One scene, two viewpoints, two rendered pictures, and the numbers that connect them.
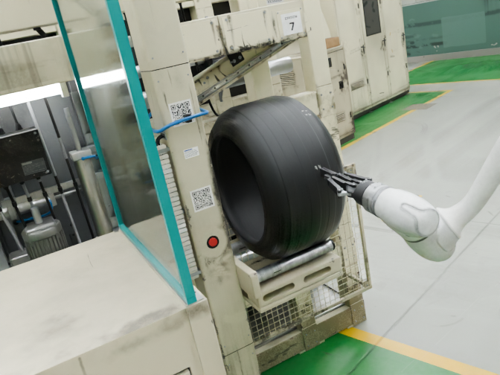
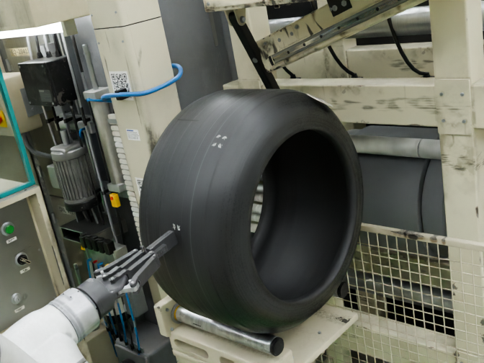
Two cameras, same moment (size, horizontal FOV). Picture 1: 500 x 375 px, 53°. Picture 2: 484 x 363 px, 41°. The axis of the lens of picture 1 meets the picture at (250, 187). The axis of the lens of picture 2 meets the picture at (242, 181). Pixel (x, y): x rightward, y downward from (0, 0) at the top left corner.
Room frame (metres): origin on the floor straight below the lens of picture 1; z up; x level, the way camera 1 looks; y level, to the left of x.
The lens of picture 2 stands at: (1.24, -1.46, 1.77)
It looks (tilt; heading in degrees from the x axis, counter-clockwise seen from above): 19 degrees down; 69
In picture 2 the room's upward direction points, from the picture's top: 11 degrees counter-clockwise
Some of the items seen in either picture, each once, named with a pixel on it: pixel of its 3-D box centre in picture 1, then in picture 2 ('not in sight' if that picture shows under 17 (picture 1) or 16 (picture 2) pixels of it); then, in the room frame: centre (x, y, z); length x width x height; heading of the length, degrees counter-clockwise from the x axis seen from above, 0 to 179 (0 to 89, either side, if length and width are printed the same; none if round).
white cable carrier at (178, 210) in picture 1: (177, 213); (139, 193); (1.58, 0.25, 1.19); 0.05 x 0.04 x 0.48; 24
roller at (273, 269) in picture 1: (293, 260); (225, 328); (1.64, -0.10, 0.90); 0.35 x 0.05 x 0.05; 114
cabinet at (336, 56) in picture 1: (314, 101); not in sight; (6.55, -1.06, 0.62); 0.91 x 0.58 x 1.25; 133
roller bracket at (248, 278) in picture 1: (231, 267); (212, 287); (1.70, 0.13, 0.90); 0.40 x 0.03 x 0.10; 24
